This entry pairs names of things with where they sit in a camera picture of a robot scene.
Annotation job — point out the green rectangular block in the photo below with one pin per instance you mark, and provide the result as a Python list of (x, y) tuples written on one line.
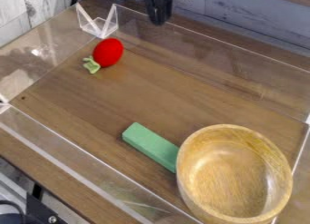
[(152, 145)]

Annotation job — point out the red plush strawberry toy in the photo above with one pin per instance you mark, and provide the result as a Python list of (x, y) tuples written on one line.
[(105, 55)]

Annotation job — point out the clear acrylic wall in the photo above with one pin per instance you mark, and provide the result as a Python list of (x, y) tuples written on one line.
[(33, 54), (275, 84), (102, 195)]

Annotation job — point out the clear acrylic left wall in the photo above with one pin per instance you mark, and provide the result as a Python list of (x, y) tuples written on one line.
[(33, 54)]

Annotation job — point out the clear acrylic back wall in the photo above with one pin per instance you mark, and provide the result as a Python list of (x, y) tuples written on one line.
[(275, 84)]

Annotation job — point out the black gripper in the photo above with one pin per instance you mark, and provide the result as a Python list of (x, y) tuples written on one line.
[(165, 11)]

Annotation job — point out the clear acrylic front wall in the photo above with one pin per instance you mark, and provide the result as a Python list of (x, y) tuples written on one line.
[(102, 195)]

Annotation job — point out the wooden bowl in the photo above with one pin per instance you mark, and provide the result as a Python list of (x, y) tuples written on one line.
[(232, 175)]

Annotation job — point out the black clamp with screw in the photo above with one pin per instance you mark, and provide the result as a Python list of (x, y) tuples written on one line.
[(22, 208)]

